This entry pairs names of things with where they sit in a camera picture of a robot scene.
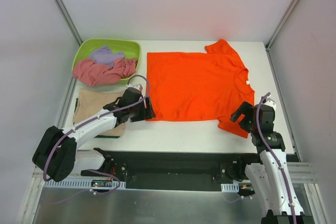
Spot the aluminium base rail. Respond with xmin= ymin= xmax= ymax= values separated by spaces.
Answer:
xmin=33 ymin=156 xmax=316 ymax=183

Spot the pink t shirt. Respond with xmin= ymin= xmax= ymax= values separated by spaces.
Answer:
xmin=72 ymin=58 xmax=138 ymax=87

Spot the left white cable duct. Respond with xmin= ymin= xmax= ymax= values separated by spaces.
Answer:
xmin=45 ymin=178 xmax=126 ymax=190

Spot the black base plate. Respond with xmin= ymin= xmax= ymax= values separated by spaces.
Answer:
xmin=80 ymin=150 xmax=266 ymax=190

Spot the aluminium frame post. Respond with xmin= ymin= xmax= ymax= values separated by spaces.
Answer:
xmin=54 ymin=0 xmax=83 ymax=46
xmin=265 ymin=0 xmax=301 ymax=51

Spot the folded beige t shirt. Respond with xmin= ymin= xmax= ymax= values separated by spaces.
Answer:
xmin=79 ymin=89 xmax=125 ymax=130

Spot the orange t shirt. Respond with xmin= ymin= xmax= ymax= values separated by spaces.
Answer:
xmin=146 ymin=39 xmax=255 ymax=138

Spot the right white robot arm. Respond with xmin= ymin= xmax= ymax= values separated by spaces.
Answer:
xmin=230 ymin=98 xmax=314 ymax=223

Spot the green plastic basin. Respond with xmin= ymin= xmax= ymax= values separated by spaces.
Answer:
xmin=72 ymin=38 xmax=141 ymax=84

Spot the white cable duct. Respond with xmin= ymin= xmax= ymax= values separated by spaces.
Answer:
xmin=45 ymin=178 xmax=126 ymax=190
xmin=220 ymin=183 xmax=239 ymax=193

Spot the right white cable duct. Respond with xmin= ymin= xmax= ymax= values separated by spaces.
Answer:
xmin=220 ymin=183 xmax=239 ymax=193

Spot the lilac t shirt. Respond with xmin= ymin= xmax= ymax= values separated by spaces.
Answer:
xmin=89 ymin=46 xmax=125 ymax=68

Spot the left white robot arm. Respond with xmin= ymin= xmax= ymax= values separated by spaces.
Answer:
xmin=32 ymin=87 xmax=155 ymax=182

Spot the left aluminium frame post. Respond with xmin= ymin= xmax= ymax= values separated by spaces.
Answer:
xmin=54 ymin=0 xmax=83 ymax=46

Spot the right aluminium frame post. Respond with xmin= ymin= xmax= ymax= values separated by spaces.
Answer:
xmin=265 ymin=0 xmax=301 ymax=51

